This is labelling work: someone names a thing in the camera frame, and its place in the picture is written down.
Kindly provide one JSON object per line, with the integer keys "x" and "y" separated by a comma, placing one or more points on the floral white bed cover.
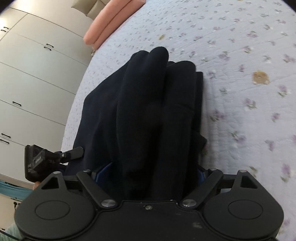
{"x": 246, "y": 51}

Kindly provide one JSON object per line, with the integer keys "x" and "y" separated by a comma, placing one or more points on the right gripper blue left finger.
{"x": 102, "y": 175}

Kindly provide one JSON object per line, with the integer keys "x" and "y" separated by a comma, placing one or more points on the black track jacket white stripes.
{"x": 145, "y": 119}

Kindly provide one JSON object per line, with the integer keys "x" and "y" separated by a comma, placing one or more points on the white wardrobe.
{"x": 42, "y": 65}

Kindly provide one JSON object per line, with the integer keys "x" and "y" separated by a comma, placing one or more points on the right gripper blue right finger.
{"x": 202, "y": 175}

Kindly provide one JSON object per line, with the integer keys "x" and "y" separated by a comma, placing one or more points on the folded pink blanket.
{"x": 114, "y": 14}

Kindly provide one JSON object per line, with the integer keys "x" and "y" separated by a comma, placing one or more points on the beige padded headboard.
{"x": 90, "y": 8}

